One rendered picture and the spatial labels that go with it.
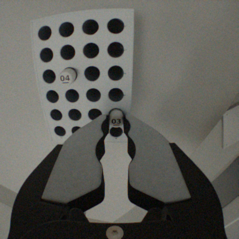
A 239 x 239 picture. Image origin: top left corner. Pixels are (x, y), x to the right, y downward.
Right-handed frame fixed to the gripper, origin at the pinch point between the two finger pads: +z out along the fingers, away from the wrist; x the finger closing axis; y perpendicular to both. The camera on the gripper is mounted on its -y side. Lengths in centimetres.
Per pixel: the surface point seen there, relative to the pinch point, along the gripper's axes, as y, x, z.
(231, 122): 54, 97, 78
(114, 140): 3.6, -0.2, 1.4
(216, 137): 72, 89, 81
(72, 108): 0.7, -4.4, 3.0
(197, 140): 7.3, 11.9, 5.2
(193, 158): 95, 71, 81
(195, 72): -2.6, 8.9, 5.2
